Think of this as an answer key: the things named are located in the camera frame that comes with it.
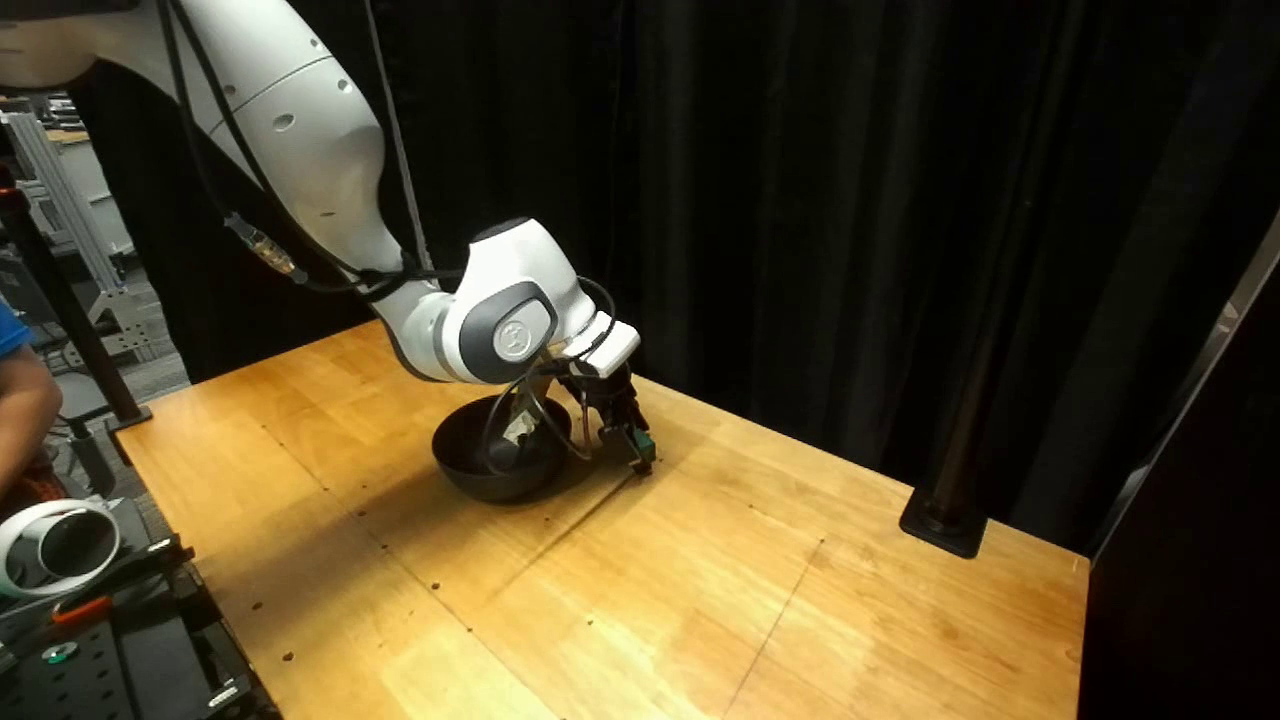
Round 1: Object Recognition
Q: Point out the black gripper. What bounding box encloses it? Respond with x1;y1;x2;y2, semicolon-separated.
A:
553;358;658;481

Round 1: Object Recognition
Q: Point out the person forearm blue sleeve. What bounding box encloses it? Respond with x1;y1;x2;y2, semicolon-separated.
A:
0;297;68;504

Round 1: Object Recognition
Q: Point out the black bowl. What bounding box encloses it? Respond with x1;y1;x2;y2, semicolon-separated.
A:
427;394;581;510

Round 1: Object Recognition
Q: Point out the black curtain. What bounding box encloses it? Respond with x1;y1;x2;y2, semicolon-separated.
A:
76;0;1280;556

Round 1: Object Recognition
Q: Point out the black pole with base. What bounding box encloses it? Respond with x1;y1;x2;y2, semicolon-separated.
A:
896;197;1055;559

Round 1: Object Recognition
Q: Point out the black metal workbench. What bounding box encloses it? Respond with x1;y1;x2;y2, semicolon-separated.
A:
0;525;285;720

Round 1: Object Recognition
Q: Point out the black side panel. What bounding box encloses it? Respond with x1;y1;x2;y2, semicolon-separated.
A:
1075;218;1280;720

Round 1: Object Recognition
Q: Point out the white VR controller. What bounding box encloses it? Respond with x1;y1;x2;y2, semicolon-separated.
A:
0;494;128;599

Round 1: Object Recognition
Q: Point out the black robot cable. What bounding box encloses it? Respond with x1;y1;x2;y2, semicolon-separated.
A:
157;0;445;302

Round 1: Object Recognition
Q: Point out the red handled tool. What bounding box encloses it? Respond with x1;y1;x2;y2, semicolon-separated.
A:
34;592;133;637

